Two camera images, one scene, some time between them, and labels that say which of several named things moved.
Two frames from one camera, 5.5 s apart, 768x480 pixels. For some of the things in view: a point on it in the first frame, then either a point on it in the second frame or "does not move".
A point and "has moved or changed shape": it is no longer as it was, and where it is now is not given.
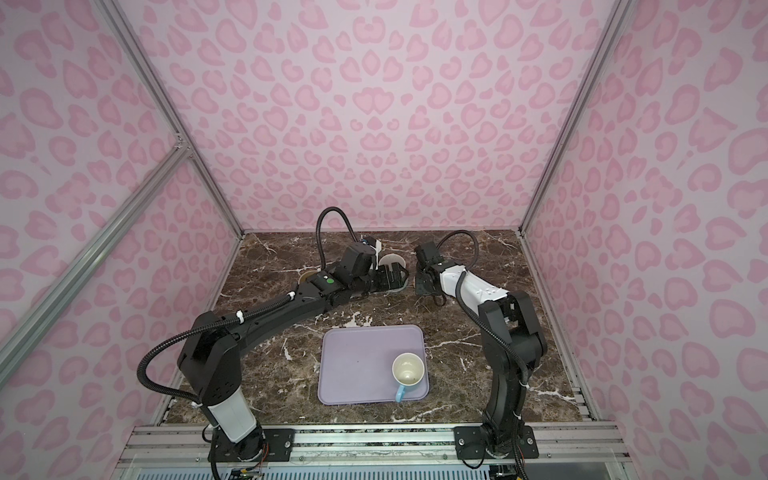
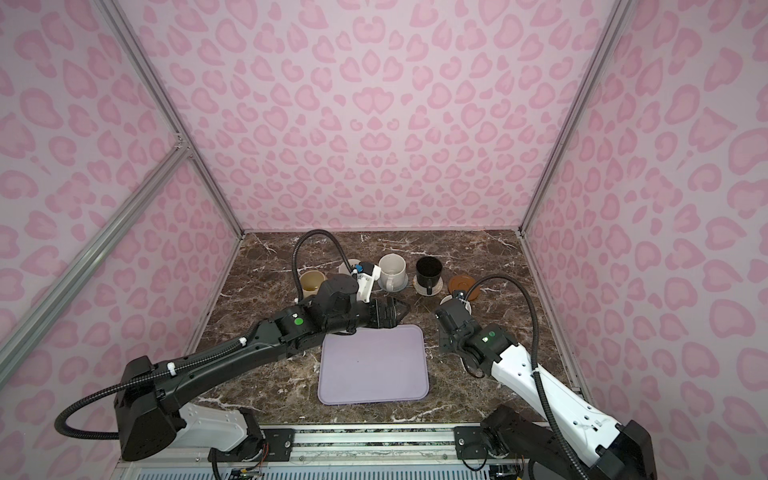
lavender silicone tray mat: (356, 363) does not move
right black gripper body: (422, 285) -> (449, 343)
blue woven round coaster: (397, 290) does not move
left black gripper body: (380, 280) -> (363, 315)
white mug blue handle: (408, 369) has moved or changed shape
